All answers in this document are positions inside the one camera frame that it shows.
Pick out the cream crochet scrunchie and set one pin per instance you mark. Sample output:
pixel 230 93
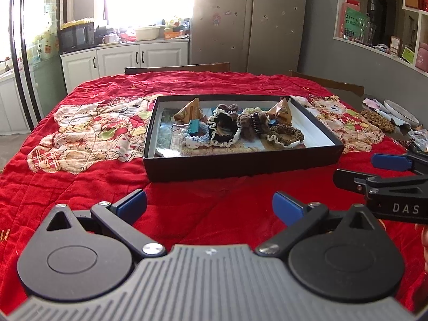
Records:
pixel 253 110

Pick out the black microwave oven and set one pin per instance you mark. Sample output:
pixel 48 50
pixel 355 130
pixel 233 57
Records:
pixel 77 37

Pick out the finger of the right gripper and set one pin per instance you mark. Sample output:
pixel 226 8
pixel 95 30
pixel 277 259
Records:
pixel 402 199
pixel 416 163

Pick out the red quilted teddy blanket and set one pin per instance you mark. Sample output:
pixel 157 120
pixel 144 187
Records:
pixel 231 210

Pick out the white plate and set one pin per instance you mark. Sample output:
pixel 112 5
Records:
pixel 401 113

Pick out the blue white crochet scrunchie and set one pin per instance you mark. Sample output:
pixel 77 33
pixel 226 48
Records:
pixel 195 142

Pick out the white kitchen cabinet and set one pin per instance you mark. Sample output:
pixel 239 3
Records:
pixel 112 59

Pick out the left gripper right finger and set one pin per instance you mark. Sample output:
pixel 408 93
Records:
pixel 343 256

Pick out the orange bowl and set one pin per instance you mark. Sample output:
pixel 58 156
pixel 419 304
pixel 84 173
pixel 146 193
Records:
pixel 173 34

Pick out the white plastic basin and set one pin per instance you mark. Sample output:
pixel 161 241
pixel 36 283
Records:
pixel 148 33

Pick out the silver double door refrigerator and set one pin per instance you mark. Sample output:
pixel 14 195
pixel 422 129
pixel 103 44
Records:
pixel 262 37

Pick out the black shallow cardboard box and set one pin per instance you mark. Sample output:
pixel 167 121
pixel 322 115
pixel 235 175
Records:
pixel 321 147

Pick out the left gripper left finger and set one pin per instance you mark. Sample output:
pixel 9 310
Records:
pixel 80 255

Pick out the white wall shelf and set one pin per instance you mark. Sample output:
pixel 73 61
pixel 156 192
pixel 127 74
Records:
pixel 395 28

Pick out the pink thermos bottle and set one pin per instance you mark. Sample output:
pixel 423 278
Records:
pixel 422 57

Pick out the green paper bag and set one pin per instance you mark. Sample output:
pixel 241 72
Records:
pixel 355 25

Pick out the person's right hand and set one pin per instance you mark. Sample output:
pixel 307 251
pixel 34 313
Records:
pixel 423 230

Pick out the brown triangular snack packet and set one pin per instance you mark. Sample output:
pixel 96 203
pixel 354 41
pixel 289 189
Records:
pixel 281 112
pixel 189 112

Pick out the pile of brown nuts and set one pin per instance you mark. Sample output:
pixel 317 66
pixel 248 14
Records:
pixel 378 120

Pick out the brown knitted scrunchie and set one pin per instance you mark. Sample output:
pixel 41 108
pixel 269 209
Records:
pixel 285 136

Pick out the brown fuzzy hair claw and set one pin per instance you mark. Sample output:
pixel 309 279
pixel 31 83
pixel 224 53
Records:
pixel 227 109
pixel 253 125

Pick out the black sliding door frame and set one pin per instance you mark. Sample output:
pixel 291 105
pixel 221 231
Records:
pixel 26 92

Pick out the white mug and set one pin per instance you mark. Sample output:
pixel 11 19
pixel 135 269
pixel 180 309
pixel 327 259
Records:
pixel 111 39

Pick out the black white lace scrunchie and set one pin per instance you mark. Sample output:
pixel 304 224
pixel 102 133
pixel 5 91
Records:
pixel 223 130

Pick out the blue binder clip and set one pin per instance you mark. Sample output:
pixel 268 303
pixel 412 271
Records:
pixel 193 128

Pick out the dark wooden chair back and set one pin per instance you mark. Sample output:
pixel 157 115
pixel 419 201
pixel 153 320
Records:
pixel 215 67

